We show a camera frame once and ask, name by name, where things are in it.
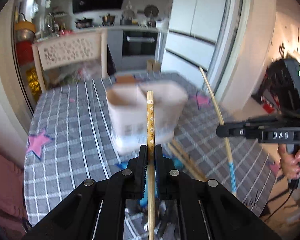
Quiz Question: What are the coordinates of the cardboard box on floor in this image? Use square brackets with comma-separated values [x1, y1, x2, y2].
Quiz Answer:
[146, 59, 161, 72]

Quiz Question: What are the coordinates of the pink cushion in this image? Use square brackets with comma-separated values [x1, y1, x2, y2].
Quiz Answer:
[0, 154, 27, 235]

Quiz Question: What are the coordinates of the black wok on stove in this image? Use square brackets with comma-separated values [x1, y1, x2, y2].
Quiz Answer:
[75, 17, 94, 29]

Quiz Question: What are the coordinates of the grey checked tablecloth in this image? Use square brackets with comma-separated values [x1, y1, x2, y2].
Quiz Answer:
[24, 73, 279, 239]

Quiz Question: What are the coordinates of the beige plastic chair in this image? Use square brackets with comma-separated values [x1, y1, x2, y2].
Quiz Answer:
[32, 28, 109, 93]

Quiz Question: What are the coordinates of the right hand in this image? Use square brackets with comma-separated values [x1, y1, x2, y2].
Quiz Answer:
[277, 144, 300, 179]

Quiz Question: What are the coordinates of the plain bamboo chopstick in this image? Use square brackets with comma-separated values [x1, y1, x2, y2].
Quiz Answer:
[171, 139, 208, 181]
[167, 142, 203, 182]

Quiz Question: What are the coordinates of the bamboo chopstick blue band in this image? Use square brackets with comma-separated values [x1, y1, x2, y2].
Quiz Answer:
[199, 66, 237, 196]

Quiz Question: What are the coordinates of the beige plastic utensil holder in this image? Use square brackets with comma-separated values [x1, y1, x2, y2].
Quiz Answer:
[106, 80, 189, 155]

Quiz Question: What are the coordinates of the steel cooking pot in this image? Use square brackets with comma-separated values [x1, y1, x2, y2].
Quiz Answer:
[100, 14, 116, 26]

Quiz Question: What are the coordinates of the black built-in oven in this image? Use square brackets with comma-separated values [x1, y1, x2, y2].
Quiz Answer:
[122, 30, 158, 56]

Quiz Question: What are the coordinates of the white refrigerator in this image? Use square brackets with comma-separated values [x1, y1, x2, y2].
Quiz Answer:
[161, 0, 227, 88]

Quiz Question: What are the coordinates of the metal bowl yellow lid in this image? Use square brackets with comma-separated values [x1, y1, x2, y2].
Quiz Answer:
[14, 21, 36, 42]

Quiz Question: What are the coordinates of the patterned orange wooden chopstick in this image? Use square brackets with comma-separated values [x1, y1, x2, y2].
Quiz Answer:
[147, 90, 155, 240]

